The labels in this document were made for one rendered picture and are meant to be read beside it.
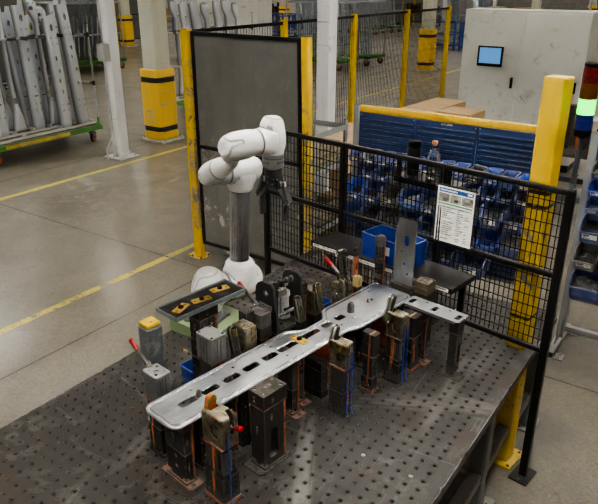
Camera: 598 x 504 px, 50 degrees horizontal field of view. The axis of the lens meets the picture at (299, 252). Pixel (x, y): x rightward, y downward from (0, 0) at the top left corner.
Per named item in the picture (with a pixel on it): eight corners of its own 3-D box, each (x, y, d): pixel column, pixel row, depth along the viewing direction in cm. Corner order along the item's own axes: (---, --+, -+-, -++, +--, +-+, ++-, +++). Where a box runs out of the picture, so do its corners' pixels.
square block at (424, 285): (421, 351, 316) (427, 285, 302) (408, 345, 321) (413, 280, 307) (430, 345, 322) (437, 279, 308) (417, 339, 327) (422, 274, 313)
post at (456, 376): (458, 382, 292) (464, 326, 281) (437, 372, 299) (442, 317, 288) (465, 376, 296) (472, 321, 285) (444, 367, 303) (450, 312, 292)
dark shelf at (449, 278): (451, 295, 306) (452, 289, 304) (310, 245, 362) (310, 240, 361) (474, 280, 320) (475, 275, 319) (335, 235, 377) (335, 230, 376)
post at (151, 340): (157, 427, 263) (147, 332, 245) (146, 419, 267) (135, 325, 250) (172, 418, 268) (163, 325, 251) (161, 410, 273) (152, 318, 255)
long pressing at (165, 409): (179, 437, 213) (178, 433, 212) (139, 408, 227) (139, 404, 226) (414, 297, 306) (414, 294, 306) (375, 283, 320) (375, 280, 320)
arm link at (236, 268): (216, 293, 344) (250, 283, 357) (232, 306, 333) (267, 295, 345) (214, 152, 313) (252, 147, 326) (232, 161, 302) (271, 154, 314)
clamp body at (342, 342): (343, 422, 266) (345, 349, 252) (321, 409, 274) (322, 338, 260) (357, 412, 272) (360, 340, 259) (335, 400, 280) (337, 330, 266)
